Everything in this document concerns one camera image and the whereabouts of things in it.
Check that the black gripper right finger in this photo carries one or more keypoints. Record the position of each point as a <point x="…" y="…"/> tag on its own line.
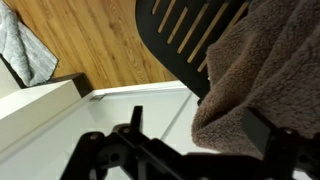
<point x="257" y="127"/>

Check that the black slatted chair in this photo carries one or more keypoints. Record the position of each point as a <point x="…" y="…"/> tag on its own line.
<point x="178" y="33"/>

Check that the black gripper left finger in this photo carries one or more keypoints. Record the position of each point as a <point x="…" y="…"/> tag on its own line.
<point x="137" y="118"/>

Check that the brown fluffy towel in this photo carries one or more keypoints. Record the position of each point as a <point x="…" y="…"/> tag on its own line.
<point x="268" y="61"/>

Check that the grey bath mat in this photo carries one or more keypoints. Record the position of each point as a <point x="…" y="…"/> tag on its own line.
<point x="33" y="62"/>

